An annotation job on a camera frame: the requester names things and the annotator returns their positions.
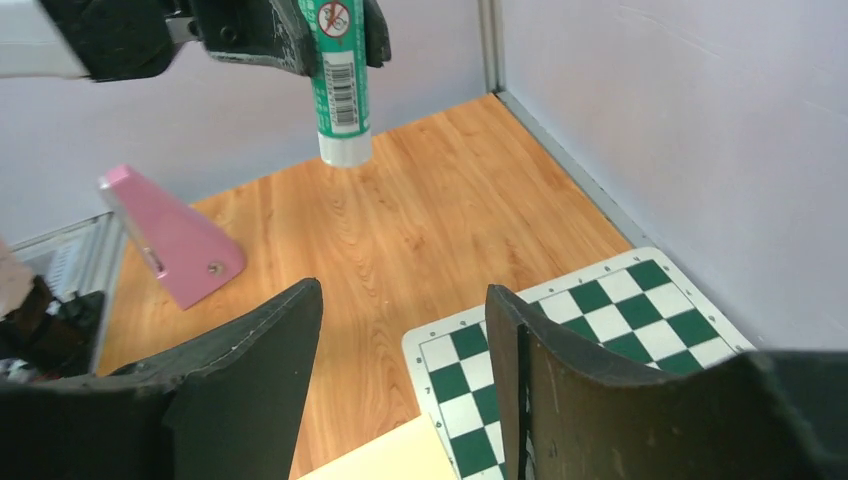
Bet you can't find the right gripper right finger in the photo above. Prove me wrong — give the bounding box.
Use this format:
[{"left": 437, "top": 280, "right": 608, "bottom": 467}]
[{"left": 485, "top": 284, "right": 847, "bottom": 479}]

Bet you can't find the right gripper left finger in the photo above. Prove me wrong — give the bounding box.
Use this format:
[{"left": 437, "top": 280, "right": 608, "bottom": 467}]
[{"left": 1, "top": 278, "right": 323, "bottom": 479}]

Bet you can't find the green white chessboard mat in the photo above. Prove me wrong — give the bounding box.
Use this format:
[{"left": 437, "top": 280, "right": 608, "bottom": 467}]
[{"left": 402, "top": 247, "right": 753, "bottom": 479}]

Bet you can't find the cream envelope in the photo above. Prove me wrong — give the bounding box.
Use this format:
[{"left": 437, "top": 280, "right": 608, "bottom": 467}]
[{"left": 302, "top": 414, "right": 458, "bottom": 480}]

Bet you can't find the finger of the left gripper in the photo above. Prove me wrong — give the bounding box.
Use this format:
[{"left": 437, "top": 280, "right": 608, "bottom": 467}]
[{"left": 363, "top": 0, "right": 392, "bottom": 68}]

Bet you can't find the aluminium frame rail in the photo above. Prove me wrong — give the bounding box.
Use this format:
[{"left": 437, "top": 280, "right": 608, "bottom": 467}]
[{"left": 11, "top": 213, "right": 126, "bottom": 301}]

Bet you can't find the green white glue stick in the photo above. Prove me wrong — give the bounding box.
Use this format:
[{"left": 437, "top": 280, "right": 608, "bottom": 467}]
[{"left": 298, "top": 0, "right": 372, "bottom": 168}]

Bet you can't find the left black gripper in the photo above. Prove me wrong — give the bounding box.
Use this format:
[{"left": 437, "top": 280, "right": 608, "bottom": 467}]
[{"left": 39, "top": 0, "right": 318, "bottom": 82}]

